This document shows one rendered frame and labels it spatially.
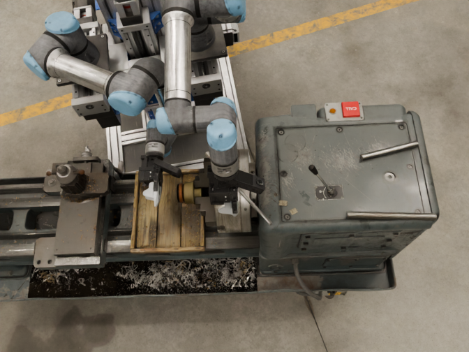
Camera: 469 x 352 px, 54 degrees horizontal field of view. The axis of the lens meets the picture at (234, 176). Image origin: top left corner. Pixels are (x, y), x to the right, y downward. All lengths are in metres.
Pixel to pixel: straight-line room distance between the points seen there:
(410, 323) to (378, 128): 1.43
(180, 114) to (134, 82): 0.39
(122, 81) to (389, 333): 1.97
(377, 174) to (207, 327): 1.49
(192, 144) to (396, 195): 1.54
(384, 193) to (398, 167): 0.11
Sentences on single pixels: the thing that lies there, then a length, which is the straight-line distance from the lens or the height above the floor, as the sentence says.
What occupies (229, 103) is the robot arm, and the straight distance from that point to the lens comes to 1.27.
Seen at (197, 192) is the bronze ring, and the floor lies 1.11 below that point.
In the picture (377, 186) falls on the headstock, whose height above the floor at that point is 1.26.
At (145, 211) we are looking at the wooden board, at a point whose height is 0.89.
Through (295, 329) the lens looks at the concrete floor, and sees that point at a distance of 2.71.
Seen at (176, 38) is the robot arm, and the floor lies 1.67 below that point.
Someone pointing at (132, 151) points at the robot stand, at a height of 0.21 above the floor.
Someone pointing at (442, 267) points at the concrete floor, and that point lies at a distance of 2.95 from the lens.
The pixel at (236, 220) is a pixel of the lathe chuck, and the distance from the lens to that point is 1.62.
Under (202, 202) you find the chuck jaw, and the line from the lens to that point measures 1.70.
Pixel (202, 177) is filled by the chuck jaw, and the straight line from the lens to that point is 1.69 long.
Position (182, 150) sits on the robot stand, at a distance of 2.82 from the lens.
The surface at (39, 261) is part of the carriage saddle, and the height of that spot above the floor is 0.89.
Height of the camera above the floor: 2.70
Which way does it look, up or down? 67 degrees down
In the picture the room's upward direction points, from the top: 8 degrees counter-clockwise
